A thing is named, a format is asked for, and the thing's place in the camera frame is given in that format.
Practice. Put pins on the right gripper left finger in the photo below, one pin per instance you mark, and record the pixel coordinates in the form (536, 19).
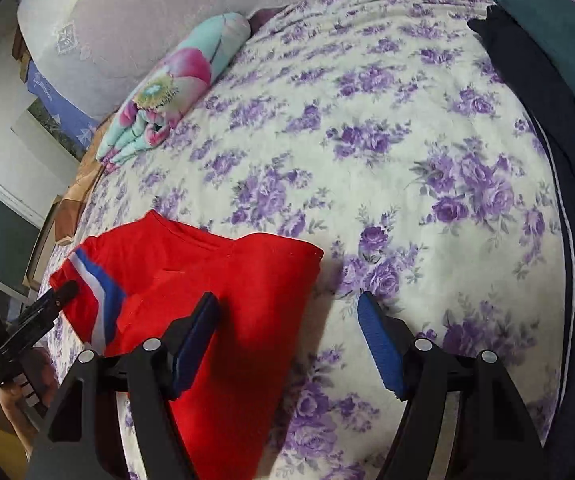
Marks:
(81, 438)

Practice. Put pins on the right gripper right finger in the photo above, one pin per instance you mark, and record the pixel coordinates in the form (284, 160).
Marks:
(495, 437)

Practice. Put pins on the red track pants striped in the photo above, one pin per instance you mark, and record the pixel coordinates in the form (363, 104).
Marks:
(227, 311)

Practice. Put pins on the person left hand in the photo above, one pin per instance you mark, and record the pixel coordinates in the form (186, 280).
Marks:
(44, 380)

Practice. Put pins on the brown satin pillow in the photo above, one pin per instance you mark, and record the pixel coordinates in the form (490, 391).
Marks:
(70, 208)

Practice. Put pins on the blue hanging poster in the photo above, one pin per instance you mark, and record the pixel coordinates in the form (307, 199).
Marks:
(79, 127)

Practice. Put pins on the floral turquoise folded quilt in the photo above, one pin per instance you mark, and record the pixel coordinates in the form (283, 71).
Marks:
(156, 106)

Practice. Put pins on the white lace canopy cloth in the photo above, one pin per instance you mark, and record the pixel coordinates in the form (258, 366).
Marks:
(94, 52)

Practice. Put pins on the purple floral bed sheet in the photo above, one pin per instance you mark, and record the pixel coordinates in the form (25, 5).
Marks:
(379, 131)

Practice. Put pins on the window with white frame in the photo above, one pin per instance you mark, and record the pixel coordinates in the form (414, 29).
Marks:
(17, 238)

